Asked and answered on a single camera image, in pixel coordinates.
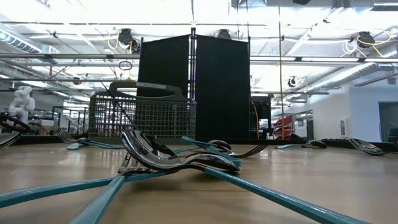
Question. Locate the white ribbed air duct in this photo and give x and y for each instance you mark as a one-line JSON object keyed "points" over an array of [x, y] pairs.
{"points": [[348, 74]]}

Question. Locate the black cabinet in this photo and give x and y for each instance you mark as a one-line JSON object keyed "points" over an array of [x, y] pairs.
{"points": [[264, 109]]}

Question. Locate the grey horizontal beam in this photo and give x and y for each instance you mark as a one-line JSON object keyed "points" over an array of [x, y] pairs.
{"points": [[62, 56]]}

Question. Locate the wooden workbench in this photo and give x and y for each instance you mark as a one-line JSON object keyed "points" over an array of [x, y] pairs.
{"points": [[37, 128]]}

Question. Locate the black metal post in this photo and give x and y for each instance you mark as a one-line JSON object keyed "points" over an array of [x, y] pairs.
{"points": [[192, 46]]}

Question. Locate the black table edge rail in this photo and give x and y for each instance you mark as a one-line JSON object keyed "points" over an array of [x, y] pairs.
{"points": [[272, 141]]}

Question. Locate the grey mesh cutlery basket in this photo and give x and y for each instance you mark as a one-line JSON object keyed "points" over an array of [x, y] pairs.
{"points": [[161, 121]]}

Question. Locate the red storage bins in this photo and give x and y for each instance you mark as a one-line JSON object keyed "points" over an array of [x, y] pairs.
{"points": [[284, 124]]}

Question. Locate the thin yellow vertical pole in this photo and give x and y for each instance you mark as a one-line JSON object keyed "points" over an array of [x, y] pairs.
{"points": [[281, 109]]}

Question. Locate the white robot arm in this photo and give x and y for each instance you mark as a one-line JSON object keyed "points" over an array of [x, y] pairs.
{"points": [[21, 102]]}

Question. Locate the white wall box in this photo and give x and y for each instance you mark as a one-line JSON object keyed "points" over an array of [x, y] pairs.
{"points": [[344, 127]]}

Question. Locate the silver air duct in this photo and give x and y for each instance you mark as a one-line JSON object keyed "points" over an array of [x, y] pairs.
{"points": [[18, 42]]}

